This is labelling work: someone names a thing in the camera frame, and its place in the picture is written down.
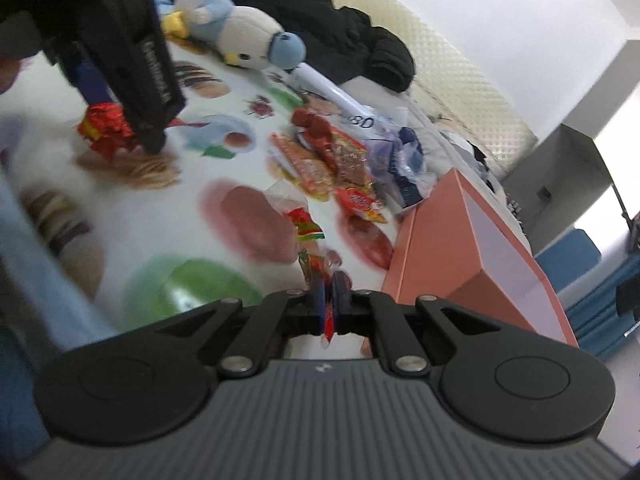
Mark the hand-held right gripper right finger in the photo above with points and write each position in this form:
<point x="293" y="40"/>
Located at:
<point x="341" y="310"/>

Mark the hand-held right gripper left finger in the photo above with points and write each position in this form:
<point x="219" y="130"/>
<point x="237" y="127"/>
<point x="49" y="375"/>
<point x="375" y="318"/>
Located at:
<point x="319" y="310"/>

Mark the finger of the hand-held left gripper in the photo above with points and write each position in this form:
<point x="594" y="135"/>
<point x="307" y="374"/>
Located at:
<point x="92" y="82"/>
<point x="152" y="135"/>

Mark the red foil candy wrapper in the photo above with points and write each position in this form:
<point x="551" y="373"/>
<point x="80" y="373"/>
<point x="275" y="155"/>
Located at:
<point x="100" y="125"/>

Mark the red green snack packet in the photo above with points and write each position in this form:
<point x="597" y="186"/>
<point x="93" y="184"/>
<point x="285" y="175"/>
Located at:
<point x="307" y="230"/>

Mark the pink cardboard box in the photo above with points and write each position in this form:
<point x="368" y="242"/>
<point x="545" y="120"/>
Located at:
<point x="440" y="240"/>

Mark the pile of snack packets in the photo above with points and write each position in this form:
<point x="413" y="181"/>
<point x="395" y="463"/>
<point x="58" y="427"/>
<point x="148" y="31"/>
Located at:
<point x="325" y="160"/>

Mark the fruit printed mat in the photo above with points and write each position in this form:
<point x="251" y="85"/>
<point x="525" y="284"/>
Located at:
<point x="165" y="200"/>

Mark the blue white plush penguin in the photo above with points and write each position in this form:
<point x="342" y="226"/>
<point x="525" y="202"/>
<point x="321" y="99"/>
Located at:
<point x="240" y="30"/>

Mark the clear plastic bag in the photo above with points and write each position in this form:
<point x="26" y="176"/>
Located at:
<point x="400" y="160"/>

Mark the white cylinder tube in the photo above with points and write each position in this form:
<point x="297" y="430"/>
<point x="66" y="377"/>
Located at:
<point x="320" y="85"/>

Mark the dark clothes on pillow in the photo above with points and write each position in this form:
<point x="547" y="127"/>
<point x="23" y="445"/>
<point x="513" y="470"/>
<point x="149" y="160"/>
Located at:
<point x="475" y="160"/>

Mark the black puffer jacket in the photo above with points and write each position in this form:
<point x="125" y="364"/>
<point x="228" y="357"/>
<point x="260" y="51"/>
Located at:
<point x="325" y="15"/>

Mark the blue chair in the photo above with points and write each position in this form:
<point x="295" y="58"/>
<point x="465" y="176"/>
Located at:
<point x="565" y="260"/>

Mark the blue curtain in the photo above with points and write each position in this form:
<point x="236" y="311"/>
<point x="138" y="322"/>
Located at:
<point x="600" y="310"/>

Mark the cream quilted headboard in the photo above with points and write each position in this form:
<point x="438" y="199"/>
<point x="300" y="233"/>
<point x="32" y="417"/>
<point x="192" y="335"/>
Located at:
<point x="450" y="70"/>

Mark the wall socket with plug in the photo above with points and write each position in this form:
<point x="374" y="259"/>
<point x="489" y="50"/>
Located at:
<point x="545" y="192"/>

